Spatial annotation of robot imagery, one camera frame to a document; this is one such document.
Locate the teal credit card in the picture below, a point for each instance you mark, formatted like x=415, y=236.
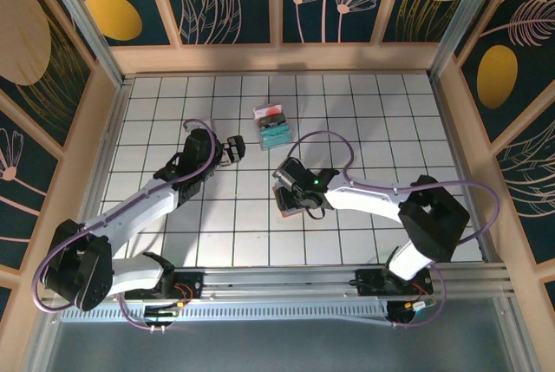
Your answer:
x=275, y=138

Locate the black credit card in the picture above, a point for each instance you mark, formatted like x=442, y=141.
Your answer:
x=271, y=121

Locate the white card with red circle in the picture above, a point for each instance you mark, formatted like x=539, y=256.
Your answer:
x=269, y=111

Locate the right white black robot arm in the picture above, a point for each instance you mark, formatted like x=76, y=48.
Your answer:
x=368, y=198

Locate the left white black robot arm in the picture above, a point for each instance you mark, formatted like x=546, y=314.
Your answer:
x=130, y=211

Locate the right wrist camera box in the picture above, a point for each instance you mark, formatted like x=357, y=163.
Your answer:
x=287, y=178

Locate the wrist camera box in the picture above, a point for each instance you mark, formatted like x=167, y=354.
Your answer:
x=287, y=178
x=210, y=124

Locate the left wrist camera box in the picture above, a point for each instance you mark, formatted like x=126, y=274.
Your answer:
x=210, y=124

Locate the aluminium frame rail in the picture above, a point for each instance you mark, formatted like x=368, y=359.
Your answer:
x=282, y=278

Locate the aluminium side rail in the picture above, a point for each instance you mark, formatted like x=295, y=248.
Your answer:
x=451, y=129
x=104, y=164

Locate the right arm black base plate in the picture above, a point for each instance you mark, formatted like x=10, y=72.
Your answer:
x=368, y=283

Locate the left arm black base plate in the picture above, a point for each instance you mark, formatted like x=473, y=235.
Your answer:
x=191, y=285

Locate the aluminium corner post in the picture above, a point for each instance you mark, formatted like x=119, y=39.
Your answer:
x=468, y=21
x=91, y=29

